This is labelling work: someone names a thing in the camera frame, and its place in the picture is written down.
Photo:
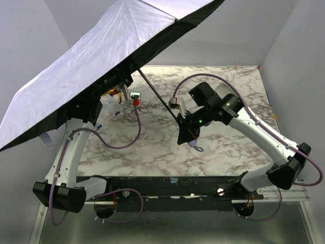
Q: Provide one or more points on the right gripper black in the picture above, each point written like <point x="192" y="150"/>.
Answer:
<point x="188" y="126"/>

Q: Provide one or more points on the beige zippered umbrella case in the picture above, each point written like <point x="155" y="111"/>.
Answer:
<point x="223" y="90"/>

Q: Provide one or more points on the lilac umbrella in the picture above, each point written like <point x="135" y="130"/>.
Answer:
<point x="128" y="36"/>

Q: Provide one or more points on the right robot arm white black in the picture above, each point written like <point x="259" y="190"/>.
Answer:
<point x="224" y="105"/>

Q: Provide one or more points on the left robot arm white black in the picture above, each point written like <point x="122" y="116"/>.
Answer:
<point x="60" y="188"/>

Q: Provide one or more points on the blue tape piece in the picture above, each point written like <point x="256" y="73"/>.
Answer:
<point x="174" y="180"/>

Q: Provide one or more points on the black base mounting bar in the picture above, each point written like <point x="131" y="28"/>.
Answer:
<point x="190" y="193"/>

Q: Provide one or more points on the clear plastic screw box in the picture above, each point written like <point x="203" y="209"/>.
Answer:
<point x="110" y="109"/>

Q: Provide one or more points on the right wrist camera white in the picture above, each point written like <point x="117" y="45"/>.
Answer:
<point x="179" y="104"/>

